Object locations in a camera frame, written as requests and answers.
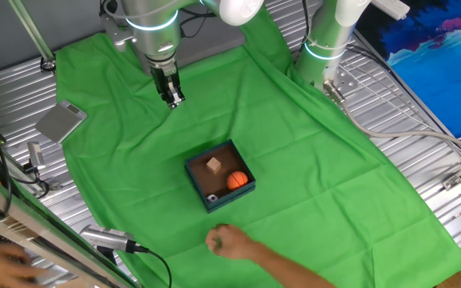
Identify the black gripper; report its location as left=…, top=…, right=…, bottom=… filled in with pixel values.
left=150, top=62, right=186, bottom=110

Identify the small wooden block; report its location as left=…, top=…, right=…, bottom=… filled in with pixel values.
left=206, top=156, right=222, bottom=175

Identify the orange toy basketball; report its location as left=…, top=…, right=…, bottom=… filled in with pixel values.
left=226, top=170, right=250, bottom=191

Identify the dark green gift box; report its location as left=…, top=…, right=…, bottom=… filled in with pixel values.
left=184, top=138, right=257, bottom=214

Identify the person right forearm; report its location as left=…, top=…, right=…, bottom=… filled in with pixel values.
left=250, top=241, right=338, bottom=288

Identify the person right hand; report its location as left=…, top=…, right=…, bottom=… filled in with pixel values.
left=205, top=223, right=258, bottom=260

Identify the silver digital scale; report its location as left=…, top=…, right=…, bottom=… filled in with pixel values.
left=34, top=99, right=89, bottom=144

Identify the green cloth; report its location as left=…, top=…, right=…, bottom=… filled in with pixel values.
left=55, top=7, right=461, bottom=288

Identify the aluminium pole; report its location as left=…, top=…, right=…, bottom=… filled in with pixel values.
left=7, top=0, right=58, bottom=73

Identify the white power strip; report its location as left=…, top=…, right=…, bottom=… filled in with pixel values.
left=370, top=0, right=411, bottom=21

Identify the grey corrugated conduit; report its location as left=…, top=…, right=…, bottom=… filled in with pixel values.
left=323, top=78, right=461, bottom=161

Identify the blue patterned mat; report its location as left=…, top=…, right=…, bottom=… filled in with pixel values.
left=356, top=0, right=461, bottom=139

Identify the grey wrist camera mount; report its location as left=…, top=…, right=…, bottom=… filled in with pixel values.
left=101, top=14, right=138, bottom=53

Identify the small silver camera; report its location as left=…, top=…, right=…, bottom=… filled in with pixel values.
left=26, top=141, right=47, bottom=171

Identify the long silver ribbed camera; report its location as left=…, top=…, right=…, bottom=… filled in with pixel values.
left=78, top=223, right=150, bottom=255

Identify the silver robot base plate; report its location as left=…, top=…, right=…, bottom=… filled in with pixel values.
left=321, top=68, right=360, bottom=99

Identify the black camera stand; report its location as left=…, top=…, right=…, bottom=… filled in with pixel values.
left=96, top=244, right=118, bottom=266

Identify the black camera cable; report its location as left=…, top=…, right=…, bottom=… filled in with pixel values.
left=134, top=244, right=174, bottom=288

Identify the metal desk frame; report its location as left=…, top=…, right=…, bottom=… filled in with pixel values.
left=0, top=119, right=142, bottom=288

